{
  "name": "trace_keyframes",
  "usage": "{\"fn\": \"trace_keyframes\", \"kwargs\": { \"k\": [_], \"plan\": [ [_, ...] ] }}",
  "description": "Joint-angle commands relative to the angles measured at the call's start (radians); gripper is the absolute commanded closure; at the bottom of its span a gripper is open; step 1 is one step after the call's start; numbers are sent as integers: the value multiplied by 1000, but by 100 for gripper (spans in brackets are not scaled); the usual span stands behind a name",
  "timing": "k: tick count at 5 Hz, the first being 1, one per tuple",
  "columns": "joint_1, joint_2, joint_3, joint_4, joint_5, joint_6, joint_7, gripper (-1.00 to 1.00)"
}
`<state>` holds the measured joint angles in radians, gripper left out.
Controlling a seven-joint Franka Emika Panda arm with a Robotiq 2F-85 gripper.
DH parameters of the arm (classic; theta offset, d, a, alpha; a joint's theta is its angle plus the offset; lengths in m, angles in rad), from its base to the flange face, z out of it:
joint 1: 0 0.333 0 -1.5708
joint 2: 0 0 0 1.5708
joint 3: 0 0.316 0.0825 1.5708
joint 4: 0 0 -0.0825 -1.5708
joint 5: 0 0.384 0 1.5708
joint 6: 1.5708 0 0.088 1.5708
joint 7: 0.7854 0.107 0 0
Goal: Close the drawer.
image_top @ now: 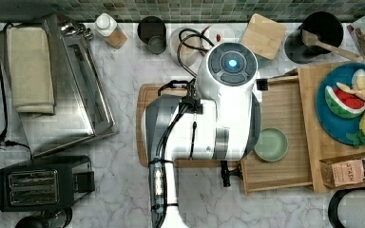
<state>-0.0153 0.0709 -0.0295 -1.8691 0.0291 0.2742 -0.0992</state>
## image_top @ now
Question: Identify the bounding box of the wooden drawer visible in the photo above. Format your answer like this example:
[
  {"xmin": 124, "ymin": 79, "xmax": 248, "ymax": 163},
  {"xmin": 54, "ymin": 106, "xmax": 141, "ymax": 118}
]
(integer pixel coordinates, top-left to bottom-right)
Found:
[{"xmin": 240, "ymin": 77, "xmax": 312, "ymax": 195}]

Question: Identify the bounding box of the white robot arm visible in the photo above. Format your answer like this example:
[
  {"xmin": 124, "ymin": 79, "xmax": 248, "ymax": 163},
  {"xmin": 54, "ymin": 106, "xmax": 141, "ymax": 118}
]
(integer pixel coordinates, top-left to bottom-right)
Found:
[{"xmin": 141, "ymin": 43, "xmax": 260, "ymax": 228}]

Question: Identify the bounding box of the wooden cutting board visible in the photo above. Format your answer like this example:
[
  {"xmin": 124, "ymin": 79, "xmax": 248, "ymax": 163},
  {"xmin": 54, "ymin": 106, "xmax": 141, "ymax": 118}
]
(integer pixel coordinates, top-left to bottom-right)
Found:
[{"xmin": 136, "ymin": 84, "xmax": 247, "ymax": 167}]

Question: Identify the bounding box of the clear glass jar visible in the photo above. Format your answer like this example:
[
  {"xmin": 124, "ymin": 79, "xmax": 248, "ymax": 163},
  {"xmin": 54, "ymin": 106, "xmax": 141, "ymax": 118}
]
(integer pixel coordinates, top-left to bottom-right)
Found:
[{"xmin": 168, "ymin": 28, "xmax": 200, "ymax": 67}]

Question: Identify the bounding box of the dark metal cup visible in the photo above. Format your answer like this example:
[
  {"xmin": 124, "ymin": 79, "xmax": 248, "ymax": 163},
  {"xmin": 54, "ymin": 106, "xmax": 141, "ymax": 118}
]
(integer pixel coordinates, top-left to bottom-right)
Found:
[{"xmin": 137, "ymin": 16, "xmax": 166, "ymax": 54}]

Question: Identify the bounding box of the green ceramic plate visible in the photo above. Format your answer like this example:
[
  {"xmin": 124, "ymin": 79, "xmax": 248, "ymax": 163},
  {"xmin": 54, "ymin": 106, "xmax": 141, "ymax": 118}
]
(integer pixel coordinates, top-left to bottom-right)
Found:
[{"xmin": 254, "ymin": 127, "xmax": 289, "ymax": 162}]

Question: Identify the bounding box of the silver toaster oven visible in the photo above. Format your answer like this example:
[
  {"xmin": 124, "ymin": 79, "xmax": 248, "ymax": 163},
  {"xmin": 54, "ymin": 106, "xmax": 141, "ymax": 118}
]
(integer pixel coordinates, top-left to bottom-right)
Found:
[{"xmin": 20, "ymin": 14, "xmax": 118, "ymax": 158}]

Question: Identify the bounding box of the small wooden board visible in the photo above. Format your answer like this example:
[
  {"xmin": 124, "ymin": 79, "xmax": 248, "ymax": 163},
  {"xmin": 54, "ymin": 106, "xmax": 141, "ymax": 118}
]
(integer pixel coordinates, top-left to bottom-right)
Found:
[{"xmin": 240, "ymin": 13, "xmax": 287, "ymax": 60}]

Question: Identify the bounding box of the white capped spice bottle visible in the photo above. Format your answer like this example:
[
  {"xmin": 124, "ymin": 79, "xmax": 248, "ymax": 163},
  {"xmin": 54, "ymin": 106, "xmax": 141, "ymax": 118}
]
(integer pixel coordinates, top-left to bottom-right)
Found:
[{"xmin": 95, "ymin": 13, "xmax": 127, "ymax": 49}]

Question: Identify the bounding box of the wooden spoon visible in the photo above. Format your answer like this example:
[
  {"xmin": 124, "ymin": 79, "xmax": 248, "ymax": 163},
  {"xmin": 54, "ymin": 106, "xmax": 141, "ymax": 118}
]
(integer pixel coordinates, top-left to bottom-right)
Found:
[{"xmin": 301, "ymin": 30, "xmax": 363, "ymax": 62}]

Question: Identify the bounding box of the black toaster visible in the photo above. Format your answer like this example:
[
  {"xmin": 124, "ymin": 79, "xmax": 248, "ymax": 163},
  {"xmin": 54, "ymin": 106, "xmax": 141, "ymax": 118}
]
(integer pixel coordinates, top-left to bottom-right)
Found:
[{"xmin": 0, "ymin": 156, "xmax": 95, "ymax": 212}]

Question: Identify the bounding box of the beige folded towel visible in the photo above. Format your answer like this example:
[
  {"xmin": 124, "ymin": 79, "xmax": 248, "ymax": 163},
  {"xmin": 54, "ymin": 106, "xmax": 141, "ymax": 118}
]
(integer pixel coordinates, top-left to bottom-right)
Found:
[{"xmin": 7, "ymin": 28, "xmax": 55, "ymax": 114}]

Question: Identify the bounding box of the toy watermelon slice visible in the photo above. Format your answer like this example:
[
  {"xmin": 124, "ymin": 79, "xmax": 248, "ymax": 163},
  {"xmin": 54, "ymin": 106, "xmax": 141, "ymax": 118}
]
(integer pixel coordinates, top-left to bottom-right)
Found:
[{"xmin": 324, "ymin": 85, "xmax": 365, "ymax": 119}]

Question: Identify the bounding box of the black kettle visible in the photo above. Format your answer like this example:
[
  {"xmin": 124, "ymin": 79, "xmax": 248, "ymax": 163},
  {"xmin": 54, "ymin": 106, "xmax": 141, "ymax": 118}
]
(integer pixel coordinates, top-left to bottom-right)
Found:
[{"xmin": 15, "ymin": 207, "xmax": 73, "ymax": 228}]

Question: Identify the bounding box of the blue plate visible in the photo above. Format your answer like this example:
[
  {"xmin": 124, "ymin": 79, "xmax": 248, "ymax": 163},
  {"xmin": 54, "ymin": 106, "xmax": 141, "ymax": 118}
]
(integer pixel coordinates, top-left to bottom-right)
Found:
[{"xmin": 315, "ymin": 63, "xmax": 365, "ymax": 144}]

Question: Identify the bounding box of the black pot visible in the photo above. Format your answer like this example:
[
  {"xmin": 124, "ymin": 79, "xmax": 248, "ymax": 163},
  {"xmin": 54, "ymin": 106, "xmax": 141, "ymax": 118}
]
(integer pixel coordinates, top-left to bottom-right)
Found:
[{"xmin": 283, "ymin": 10, "xmax": 344, "ymax": 65}]

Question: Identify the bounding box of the black round object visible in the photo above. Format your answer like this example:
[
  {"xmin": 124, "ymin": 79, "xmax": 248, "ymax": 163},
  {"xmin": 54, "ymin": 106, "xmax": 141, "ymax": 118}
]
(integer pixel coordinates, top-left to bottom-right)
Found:
[{"xmin": 328, "ymin": 187, "xmax": 365, "ymax": 228}]

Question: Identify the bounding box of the toy peeled banana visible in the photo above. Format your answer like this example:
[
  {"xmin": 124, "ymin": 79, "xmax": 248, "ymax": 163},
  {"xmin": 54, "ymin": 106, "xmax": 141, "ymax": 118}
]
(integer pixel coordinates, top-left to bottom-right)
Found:
[{"xmin": 336, "ymin": 69, "xmax": 365, "ymax": 101}]

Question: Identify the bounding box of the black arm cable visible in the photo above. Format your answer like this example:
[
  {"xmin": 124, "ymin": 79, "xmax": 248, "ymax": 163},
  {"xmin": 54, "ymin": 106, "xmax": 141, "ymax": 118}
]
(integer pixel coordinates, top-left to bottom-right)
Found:
[{"xmin": 151, "ymin": 28, "xmax": 216, "ymax": 222}]

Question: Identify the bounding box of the black drawer handle bar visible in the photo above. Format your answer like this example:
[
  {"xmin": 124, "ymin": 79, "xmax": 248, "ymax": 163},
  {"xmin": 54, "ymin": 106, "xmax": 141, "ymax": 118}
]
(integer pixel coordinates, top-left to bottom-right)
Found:
[{"xmin": 221, "ymin": 161, "xmax": 242, "ymax": 187}]

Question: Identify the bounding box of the black power cord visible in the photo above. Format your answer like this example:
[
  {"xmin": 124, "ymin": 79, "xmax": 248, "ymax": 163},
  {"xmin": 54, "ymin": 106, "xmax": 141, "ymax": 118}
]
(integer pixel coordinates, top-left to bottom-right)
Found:
[{"xmin": 0, "ymin": 22, "xmax": 33, "ymax": 160}]

